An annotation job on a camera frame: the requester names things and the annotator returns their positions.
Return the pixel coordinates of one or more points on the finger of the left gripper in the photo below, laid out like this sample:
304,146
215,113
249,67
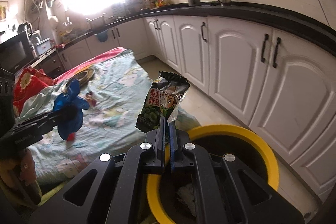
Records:
45,122

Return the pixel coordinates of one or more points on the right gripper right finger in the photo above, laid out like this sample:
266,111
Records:
198,158

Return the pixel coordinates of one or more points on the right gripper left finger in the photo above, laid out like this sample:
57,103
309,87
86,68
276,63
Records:
109,190

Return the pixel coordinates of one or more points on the blue plastic bag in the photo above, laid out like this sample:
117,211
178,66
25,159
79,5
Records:
71,106

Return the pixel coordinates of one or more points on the red cylindrical cup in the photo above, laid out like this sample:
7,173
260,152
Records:
71,137

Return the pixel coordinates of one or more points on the green pea snack bag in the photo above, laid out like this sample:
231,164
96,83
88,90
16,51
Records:
162,100

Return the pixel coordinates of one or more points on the yellow rim trash bin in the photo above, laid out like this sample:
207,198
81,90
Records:
254,197

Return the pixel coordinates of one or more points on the left hand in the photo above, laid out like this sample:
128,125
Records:
18,175

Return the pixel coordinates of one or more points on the orange snack wrapper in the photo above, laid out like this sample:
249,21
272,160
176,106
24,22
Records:
89,97

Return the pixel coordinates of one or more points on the pink bed sheet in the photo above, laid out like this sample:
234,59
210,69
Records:
100,58

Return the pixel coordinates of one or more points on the red floral pillow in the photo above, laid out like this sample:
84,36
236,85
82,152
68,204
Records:
30,83

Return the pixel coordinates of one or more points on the metal plate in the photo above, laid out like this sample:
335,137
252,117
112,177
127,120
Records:
84,76

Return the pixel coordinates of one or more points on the hello kitty green blanket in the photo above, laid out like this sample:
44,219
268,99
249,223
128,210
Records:
119,87

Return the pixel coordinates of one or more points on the black microwave oven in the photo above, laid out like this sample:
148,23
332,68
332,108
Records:
16,53

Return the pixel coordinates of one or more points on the blue hanging basket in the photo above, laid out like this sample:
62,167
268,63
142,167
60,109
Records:
102,36

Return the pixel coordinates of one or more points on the steel cooking pot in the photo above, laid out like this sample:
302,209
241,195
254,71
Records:
96,22

